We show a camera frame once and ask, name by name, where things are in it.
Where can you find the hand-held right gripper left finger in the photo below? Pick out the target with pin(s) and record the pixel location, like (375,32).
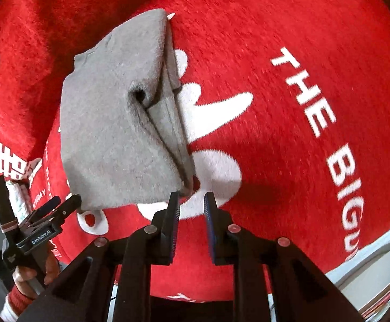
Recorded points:
(174,226)

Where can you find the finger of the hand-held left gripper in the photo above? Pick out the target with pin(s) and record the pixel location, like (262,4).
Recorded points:
(45,208)
(68,205)

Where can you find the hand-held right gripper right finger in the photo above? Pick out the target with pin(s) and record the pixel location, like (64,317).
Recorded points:
(211,228)

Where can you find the grey knit garment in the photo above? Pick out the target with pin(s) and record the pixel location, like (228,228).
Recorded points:
(121,124)

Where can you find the person's left forearm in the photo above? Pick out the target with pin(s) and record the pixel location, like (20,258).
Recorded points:
(15,303)

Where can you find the person's left hand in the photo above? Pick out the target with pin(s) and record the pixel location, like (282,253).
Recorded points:
(52,265)

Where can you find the red printed blanket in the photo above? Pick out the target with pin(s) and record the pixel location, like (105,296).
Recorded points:
(282,124)

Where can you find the white furniture frame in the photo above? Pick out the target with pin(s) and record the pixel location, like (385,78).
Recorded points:
(369,275)

